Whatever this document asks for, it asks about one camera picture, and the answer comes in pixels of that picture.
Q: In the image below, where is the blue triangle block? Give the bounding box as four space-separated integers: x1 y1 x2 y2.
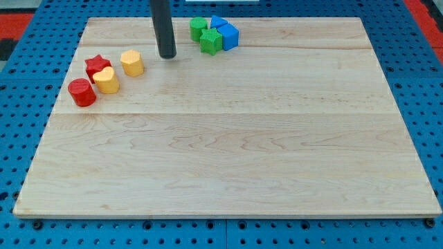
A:
210 15 228 28

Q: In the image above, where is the green cylinder block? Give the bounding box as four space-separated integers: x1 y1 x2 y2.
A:
189 17 208 42

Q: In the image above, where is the red cylinder block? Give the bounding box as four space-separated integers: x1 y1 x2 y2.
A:
68 78 97 107

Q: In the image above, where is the yellow hexagon block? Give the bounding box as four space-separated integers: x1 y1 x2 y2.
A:
120 50 145 77

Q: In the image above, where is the red star block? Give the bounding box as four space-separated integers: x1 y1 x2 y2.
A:
85 55 111 84

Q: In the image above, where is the yellow heart block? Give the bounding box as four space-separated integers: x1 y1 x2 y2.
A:
93 66 120 94

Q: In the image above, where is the green star block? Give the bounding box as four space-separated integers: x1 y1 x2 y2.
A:
200 28 222 56

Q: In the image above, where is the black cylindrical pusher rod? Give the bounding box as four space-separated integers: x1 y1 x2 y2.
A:
149 0 177 59

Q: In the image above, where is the blue cube block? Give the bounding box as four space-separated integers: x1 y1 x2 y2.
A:
217 24 239 51

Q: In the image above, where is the wooden board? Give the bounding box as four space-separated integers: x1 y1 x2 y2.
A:
13 17 442 219

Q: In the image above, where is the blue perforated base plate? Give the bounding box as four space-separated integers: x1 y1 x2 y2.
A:
1 1 442 248

